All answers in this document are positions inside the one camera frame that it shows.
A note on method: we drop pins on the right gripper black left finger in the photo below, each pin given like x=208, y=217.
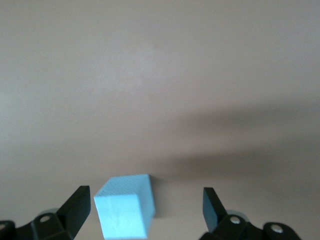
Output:
x=72, y=207

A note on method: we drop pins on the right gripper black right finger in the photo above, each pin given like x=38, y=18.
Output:
x=212, y=210

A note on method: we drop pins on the light blue foam block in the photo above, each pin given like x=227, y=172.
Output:
x=120, y=215

